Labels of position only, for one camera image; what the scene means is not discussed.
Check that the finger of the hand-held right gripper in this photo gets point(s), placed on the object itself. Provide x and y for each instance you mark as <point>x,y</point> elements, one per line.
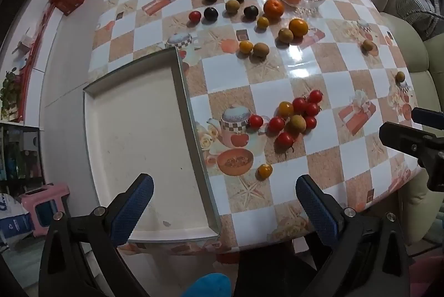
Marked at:
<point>428,118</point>
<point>406,139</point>

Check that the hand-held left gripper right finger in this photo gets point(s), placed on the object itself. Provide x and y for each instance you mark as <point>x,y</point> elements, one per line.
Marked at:
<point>317,210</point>

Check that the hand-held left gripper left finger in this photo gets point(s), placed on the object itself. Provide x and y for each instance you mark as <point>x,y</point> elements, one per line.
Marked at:
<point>133,210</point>

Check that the yellow cherry tomato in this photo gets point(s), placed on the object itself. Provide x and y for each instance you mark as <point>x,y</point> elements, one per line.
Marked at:
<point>262,22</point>
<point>246,46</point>
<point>265,171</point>
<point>285,108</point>

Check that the white rectangular tray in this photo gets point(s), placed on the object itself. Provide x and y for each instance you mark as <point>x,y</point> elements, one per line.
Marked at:
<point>138,144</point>

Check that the red cherry tomato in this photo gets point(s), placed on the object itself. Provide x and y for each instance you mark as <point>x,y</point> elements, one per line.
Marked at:
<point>299,105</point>
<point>315,96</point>
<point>276,124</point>
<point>310,122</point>
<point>285,139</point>
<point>313,109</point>
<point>256,121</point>
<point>195,16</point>

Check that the checkered printed tablecloth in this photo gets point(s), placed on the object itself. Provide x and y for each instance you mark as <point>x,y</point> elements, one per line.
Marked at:
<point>312,172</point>

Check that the small brown longan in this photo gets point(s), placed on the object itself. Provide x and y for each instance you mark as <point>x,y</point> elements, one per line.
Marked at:
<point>400,76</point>

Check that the pink stool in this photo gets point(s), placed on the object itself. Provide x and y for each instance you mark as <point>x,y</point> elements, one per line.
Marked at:
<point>45,210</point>

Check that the blue fabric item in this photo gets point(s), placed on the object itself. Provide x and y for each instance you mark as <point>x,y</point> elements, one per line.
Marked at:
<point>208,285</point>

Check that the white bag with blue print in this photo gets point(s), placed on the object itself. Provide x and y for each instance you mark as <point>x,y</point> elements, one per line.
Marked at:
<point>14,220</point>

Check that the dark shelf unit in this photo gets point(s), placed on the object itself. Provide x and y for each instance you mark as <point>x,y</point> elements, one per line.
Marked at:
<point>20,158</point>

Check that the large orange tangerine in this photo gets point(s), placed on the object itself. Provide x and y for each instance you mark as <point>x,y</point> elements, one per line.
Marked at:
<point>298,27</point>
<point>273,8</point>

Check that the green potted plant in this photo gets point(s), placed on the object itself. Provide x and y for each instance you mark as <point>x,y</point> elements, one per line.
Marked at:
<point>10,92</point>

